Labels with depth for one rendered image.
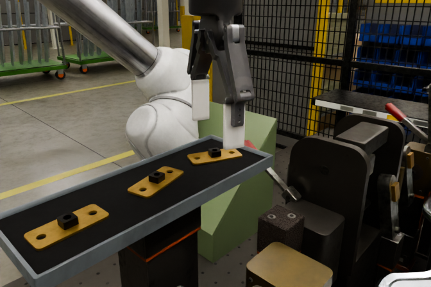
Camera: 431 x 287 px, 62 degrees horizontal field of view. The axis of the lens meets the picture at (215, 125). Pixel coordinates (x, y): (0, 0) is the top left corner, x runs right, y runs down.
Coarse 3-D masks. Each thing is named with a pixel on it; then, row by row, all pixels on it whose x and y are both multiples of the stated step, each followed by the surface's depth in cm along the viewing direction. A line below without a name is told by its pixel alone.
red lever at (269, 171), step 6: (246, 144) 64; (252, 144) 64; (270, 168) 63; (270, 174) 62; (276, 174) 63; (276, 180) 62; (282, 186) 61; (288, 192) 60; (294, 192) 60; (288, 198) 60; (294, 198) 59
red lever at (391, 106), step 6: (390, 108) 91; (396, 108) 91; (396, 114) 90; (402, 114) 90; (402, 120) 90; (408, 120) 89; (408, 126) 89; (414, 126) 89; (414, 132) 89; (420, 132) 88; (420, 138) 88; (426, 138) 87
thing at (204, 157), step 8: (200, 152) 58; (208, 152) 57; (216, 152) 56; (224, 152) 58; (232, 152) 59; (192, 160) 56; (200, 160) 56; (208, 160) 56; (216, 160) 56; (224, 160) 56
